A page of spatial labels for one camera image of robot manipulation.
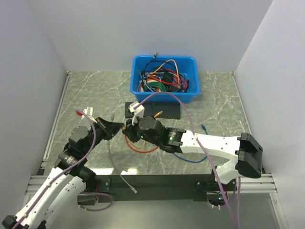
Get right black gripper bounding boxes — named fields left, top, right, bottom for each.
left=122, top=114, right=161, bottom=146

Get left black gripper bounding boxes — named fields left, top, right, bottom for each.
left=82, top=116, right=123, bottom=155

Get red ethernet cable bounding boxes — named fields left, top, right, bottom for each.
left=124, top=135, right=160, bottom=154

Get black network switch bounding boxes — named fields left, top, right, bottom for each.
left=143, top=102, right=181, bottom=119
left=125, top=102, right=153, bottom=118

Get yellow ethernet cable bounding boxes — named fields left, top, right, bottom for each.
left=130, top=110, right=164, bottom=150

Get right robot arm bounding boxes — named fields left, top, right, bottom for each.
left=122, top=116, right=263, bottom=190

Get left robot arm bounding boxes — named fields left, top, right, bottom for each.
left=2, top=117, right=124, bottom=229

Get black base beam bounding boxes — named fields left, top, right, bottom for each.
left=95, top=174, right=229, bottom=203

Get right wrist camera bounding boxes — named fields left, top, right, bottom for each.
left=129, top=102, right=144, bottom=125

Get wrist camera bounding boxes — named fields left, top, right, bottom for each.
left=76, top=106, right=93, bottom=119
left=129, top=102, right=144, bottom=125

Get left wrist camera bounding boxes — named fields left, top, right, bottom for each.
left=76, top=106, right=93, bottom=119

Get grey ethernet cable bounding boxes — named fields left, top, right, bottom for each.
left=107, top=114, right=138, bottom=194

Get tangled cables in bin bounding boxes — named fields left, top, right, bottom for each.
left=137, top=52, right=191, bottom=93

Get blue ethernet cable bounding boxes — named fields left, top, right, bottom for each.
left=173, top=123, right=211, bottom=164

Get aluminium rail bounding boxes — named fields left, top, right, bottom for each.
left=25, top=159, right=48, bottom=195

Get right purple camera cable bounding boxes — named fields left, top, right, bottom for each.
left=133, top=92, right=241, bottom=229

